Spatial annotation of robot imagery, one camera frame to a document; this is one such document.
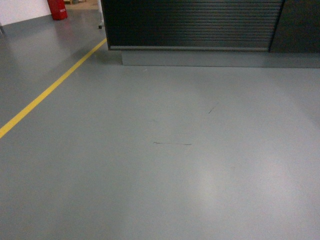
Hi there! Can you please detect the black checkout counter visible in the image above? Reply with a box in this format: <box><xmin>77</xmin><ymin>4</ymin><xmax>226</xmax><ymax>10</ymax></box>
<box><xmin>101</xmin><ymin>0</ymin><xmax>320</xmax><ymax>69</ymax></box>

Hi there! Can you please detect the wooden pallet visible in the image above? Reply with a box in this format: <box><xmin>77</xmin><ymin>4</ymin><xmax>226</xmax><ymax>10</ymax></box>
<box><xmin>64</xmin><ymin>0</ymin><xmax>99</xmax><ymax>10</ymax></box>

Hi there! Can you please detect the red fire extinguisher box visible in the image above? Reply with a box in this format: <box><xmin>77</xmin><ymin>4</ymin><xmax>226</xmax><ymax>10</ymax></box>
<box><xmin>47</xmin><ymin>0</ymin><xmax>68</xmax><ymax>21</ymax></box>

